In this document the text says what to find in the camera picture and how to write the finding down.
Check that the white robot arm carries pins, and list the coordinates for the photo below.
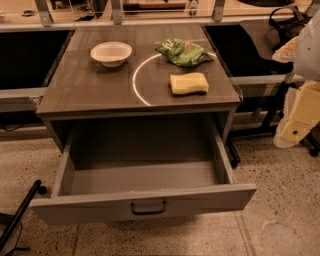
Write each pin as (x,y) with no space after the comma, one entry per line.
(303,51)

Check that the open grey top drawer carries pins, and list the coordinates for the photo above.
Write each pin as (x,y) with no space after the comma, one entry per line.
(108,164)

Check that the black drawer handle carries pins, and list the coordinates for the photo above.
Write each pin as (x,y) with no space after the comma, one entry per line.
(145,210)

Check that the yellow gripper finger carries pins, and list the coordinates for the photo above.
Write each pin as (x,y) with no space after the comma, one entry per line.
(301,114)

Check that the green chip bag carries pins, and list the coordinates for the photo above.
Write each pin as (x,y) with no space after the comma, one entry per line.
(183,53)

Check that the grey cabinet with top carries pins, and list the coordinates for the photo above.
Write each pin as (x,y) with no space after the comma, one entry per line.
(82,88)

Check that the black pole on floor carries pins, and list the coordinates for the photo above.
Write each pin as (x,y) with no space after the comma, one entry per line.
(11,221)

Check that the black VR headset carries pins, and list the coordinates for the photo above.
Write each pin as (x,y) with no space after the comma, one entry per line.
(289,28)

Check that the dark side table right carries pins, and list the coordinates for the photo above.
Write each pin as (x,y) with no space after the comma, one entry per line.
(268,90)

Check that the yellow rectangular sponge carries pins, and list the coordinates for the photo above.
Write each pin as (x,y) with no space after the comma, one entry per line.
(189,83)

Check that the white bowl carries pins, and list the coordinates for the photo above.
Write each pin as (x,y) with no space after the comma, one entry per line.
(111,54)

